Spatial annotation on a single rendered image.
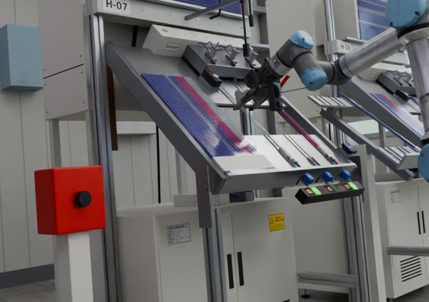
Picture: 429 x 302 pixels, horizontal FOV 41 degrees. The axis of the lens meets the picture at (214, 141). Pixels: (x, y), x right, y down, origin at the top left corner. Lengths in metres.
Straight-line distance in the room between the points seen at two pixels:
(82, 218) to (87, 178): 0.10
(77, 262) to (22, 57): 3.32
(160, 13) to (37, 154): 2.82
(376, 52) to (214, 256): 0.79
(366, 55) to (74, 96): 1.05
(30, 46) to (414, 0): 3.56
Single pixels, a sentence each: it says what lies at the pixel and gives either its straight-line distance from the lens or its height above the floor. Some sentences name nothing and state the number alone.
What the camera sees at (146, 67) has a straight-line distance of 1.99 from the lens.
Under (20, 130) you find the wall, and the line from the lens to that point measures 4.77.
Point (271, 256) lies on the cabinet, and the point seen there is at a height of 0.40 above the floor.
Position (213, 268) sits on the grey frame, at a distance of 1.58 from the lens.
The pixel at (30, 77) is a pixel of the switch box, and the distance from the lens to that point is 4.65.
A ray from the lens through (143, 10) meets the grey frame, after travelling 2.13.
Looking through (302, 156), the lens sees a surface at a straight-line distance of 1.97.
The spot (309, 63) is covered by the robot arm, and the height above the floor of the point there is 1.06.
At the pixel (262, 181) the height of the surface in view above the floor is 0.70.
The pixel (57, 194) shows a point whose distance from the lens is 1.41.
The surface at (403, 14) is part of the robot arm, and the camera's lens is 1.59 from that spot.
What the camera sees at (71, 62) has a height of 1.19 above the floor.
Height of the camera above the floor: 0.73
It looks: 3 degrees up
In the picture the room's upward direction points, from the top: 5 degrees counter-clockwise
